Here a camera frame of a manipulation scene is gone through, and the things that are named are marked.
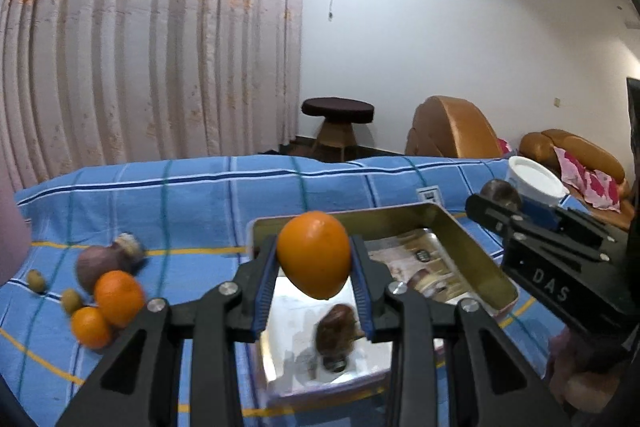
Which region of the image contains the medium orange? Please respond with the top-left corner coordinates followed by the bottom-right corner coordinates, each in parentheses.
top-left (94, 270), bottom-right (147, 329)

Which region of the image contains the white floral jug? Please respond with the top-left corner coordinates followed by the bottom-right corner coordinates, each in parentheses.
top-left (507, 156), bottom-right (571, 208)

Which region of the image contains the blue plaid blanket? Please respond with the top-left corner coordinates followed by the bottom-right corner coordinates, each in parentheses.
top-left (0, 154), bottom-right (593, 427)

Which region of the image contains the rectangular metal tin box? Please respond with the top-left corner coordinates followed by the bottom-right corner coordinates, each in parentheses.
top-left (246, 202), bottom-right (519, 410)

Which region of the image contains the brown leather sofa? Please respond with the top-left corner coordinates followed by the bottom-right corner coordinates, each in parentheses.
top-left (519, 129), bottom-right (635, 229)

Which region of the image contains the person's right hand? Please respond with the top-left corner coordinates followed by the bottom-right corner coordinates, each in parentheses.
top-left (547, 329), bottom-right (627, 414)

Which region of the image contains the dark brown wrinkled fruit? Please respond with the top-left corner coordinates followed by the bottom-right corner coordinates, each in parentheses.
top-left (314, 304), bottom-right (366, 357)

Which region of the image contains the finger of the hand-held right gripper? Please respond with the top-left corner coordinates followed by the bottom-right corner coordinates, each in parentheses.
top-left (521, 198), bottom-right (627, 249)
top-left (465, 194), bottom-right (610, 264)

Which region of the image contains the brown white layered piece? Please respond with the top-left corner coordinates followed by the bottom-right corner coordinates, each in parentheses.
top-left (115, 233), bottom-right (147, 265)

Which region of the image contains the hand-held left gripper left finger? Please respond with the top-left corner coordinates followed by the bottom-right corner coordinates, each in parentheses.
top-left (55, 234), bottom-right (281, 427)

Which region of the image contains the pink floral pillow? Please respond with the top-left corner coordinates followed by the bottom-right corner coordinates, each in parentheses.
top-left (552, 146), bottom-right (624, 212)

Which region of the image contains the beige floral curtain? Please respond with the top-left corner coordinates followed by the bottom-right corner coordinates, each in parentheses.
top-left (0, 0), bottom-right (305, 192)

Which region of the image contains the large orange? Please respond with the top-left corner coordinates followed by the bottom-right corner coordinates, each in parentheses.
top-left (276, 211), bottom-right (352, 300)

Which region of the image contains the small orange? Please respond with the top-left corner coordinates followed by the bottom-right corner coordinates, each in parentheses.
top-left (70, 307), bottom-right (113, 350)

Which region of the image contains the brown leather armchair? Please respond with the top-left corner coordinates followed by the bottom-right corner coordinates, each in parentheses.
top-left (405, 96), bottom-right (503, 158)

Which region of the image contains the round wicker stool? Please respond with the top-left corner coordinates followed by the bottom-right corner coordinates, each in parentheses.
top-left (301, 97), bottom-right (375, 160)

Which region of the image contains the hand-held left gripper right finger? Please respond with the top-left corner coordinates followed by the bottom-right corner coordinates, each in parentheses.
top-left (350, 234), bottom-right (571, 427)

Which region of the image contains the brown round fruit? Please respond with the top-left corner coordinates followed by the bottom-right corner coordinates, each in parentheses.
top-left (480, 180), bottom-right (523, 210)

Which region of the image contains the purple round fruit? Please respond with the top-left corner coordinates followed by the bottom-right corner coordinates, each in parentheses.
top-left (75, 244), bottom-right (129, 295)

